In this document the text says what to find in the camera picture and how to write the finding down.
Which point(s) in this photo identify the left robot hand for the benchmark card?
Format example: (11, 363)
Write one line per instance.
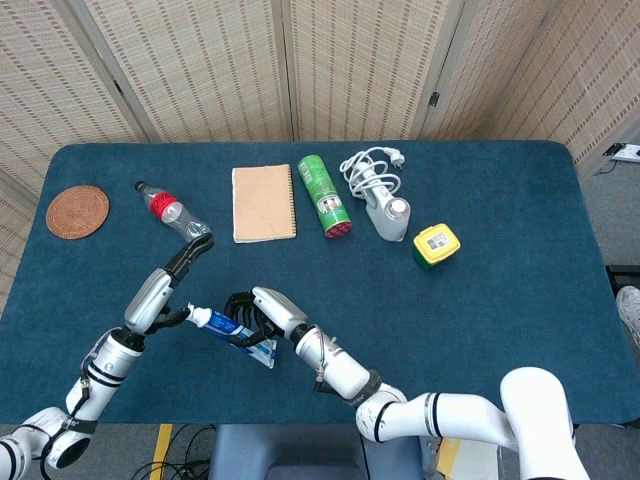
(147, 300)

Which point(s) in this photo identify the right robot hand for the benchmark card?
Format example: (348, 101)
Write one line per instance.
(275, 307)

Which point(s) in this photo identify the blue white toothpaste tube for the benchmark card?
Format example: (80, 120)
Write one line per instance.
(225, 325)

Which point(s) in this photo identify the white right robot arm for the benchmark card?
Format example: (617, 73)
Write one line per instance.
(345, 372)

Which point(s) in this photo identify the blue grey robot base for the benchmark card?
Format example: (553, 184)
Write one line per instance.
(290, 450)

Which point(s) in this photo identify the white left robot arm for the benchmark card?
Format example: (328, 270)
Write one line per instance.
(107, 362)

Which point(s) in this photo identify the clear bottle with red label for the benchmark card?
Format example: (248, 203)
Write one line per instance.
(170, 210)

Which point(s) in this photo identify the spiral bound notebook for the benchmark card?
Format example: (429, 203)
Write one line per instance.
(262, 202)

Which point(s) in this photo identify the round woven rattan coaster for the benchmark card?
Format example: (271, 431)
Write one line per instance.
(77, 212)

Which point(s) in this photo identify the green chip can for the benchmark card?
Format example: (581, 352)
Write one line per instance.
(325, 195)

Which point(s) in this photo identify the white handheld garment steamer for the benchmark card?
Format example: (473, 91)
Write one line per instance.
(390, 220)

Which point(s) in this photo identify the green box with yellow lid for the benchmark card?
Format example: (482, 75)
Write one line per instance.
(435, 242)

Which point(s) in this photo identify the blue table cloth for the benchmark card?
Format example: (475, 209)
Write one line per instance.
(450, 325)

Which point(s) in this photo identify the woven folding screen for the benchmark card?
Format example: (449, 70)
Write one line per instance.
(200, 65)

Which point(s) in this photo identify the black equipment case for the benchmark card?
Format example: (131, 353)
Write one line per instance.
(622, 272)

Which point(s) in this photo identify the white sneaker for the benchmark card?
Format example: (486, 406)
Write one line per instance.
(631, 310)

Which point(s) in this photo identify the white power strip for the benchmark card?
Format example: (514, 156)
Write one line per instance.
(627, 152)

